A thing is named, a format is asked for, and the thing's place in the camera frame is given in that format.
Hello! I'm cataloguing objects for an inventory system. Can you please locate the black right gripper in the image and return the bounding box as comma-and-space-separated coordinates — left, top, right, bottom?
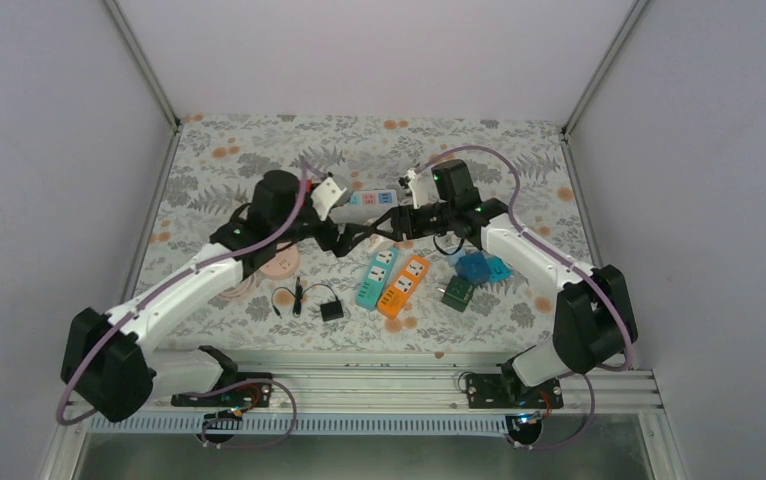
372, 201, 456, 241

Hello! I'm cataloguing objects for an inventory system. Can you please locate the white multicolour power strip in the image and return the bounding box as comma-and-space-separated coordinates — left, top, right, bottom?
329, 189, 399, 224

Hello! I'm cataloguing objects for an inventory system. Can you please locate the blue cube socket adapter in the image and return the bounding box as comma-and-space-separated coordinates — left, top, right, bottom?
455, 252, 492, 285

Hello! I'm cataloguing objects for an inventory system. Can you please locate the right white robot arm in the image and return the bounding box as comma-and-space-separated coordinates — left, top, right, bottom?
382, 159, 638, 407

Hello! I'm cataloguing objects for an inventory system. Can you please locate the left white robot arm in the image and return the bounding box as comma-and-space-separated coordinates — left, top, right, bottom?
55, 170, 390, 425

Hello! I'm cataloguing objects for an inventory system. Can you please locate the teal power strip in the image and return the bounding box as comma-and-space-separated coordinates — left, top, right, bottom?
355, 247, 399, 311

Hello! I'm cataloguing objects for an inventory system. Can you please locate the orange power strip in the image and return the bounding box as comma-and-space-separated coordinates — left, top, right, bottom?
377, 255, 430, 318

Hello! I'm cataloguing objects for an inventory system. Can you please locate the floral patterned table mat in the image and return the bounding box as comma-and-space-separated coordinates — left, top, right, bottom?
138, 114, 590, 353

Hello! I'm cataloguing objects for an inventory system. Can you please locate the dark green cube adapter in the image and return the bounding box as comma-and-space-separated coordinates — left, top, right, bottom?
441, 276, 475, 312

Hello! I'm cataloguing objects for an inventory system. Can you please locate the light blue small adapter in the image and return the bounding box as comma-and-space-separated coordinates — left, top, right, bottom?
486, 257, 512, 283

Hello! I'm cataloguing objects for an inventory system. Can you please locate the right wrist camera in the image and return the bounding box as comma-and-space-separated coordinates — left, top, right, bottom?
398, 168, 430, 209

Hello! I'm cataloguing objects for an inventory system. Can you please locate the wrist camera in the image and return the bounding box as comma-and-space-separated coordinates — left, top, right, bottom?
398, 168, 430, 209
310, 174, 352, 221

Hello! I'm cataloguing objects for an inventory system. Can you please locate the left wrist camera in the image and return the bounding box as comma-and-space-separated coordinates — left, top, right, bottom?
310, 174, 352, 221

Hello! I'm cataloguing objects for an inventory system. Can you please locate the pink round socket with cable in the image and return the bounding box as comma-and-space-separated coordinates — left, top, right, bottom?
218, 243, 301, 301

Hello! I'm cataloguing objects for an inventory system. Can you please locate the black power adapter with cable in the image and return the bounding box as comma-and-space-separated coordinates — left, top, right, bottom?
270, 276, 346, 324

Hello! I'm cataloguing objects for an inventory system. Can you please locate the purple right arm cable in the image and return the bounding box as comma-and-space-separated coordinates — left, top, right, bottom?
416, 145, 635, 372

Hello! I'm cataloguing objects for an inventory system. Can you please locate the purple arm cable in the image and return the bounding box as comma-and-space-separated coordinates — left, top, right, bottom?
416, 145, 635, 372
55, 158, 328, 427

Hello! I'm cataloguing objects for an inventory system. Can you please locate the aluminium front rail base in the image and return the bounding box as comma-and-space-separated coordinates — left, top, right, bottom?
40, 351, 685, 479

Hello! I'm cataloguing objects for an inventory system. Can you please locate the aluminium corner frame post left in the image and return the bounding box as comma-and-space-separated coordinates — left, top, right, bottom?
101, 0, 180, 131

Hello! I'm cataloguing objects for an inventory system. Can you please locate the aluminium corner frame post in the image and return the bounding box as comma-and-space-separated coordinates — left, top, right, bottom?
101, 0, 180, 131
561, 0, 650, 143

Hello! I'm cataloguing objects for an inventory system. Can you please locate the aluminium corner frame post right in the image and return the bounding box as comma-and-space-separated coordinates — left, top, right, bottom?
561, 0, 650, 143

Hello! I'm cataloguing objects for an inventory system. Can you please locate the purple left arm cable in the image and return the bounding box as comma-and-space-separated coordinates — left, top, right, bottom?
55, 158, 328, 427

